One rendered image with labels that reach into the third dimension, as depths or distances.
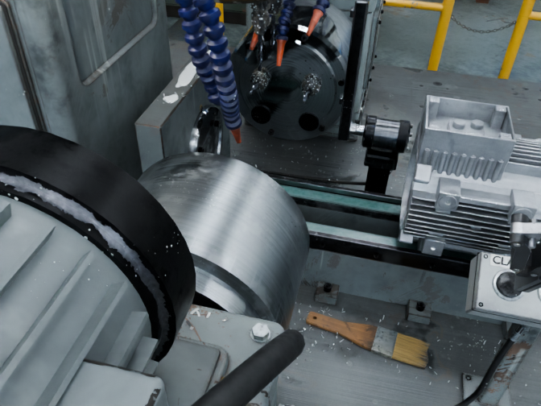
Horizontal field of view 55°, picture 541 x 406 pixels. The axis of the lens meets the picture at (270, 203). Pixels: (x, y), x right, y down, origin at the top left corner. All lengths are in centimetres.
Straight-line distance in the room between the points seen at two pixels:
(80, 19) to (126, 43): 14
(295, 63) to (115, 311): 80
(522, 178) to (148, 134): 53
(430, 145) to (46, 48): 52
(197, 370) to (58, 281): 18
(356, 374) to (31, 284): 67
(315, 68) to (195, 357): 71
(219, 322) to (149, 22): 64
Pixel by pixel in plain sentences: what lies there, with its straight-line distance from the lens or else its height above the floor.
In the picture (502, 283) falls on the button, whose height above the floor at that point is 107.
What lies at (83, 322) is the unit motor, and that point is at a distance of 27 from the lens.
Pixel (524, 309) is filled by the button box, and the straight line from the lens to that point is 68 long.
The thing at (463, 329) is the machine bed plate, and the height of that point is 80.
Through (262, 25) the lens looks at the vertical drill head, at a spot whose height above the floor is 126.
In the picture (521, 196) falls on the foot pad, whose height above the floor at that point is 108.
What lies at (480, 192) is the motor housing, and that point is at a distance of 80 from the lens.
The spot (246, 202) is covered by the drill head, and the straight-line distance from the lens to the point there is 58.
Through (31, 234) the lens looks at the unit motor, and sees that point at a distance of 27.
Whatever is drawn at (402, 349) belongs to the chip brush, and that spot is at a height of 81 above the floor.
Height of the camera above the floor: 152
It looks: 40 degrees down
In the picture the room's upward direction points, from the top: 2 degrees clockwise
